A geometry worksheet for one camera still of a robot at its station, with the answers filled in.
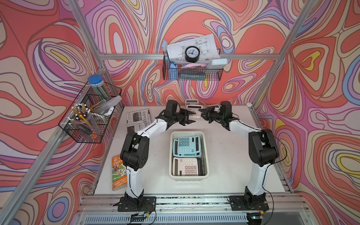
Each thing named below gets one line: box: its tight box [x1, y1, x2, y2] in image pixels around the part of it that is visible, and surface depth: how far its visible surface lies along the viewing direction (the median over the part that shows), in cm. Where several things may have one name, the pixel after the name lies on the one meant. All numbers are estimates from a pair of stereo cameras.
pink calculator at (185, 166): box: [172, 157, 199, 177], surface depth 80 cm
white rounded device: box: [210, 58, 229, 68], surface depth 72 cm
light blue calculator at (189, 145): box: [177, 135, 202, 155], surface depth 86 cm
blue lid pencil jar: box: [87, 74, 112, 101], surface depth 74 cm
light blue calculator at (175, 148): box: [172, 139, 181, 158], surface depth 86 cm
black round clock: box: [184, 45, 201, 63], surface depth 80 cm
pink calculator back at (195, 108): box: [186, 104, 203, 118], surface depth 95 cm
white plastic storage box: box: [169, 131, 210, 181], surface depth 83 cm
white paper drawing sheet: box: [166, 33, 221, 63], surface depth 84 cm
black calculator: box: [196, 157, 204, 176], surface depth 80 cm
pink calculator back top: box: [185, 99, 200, 105], surface depth 121 cm
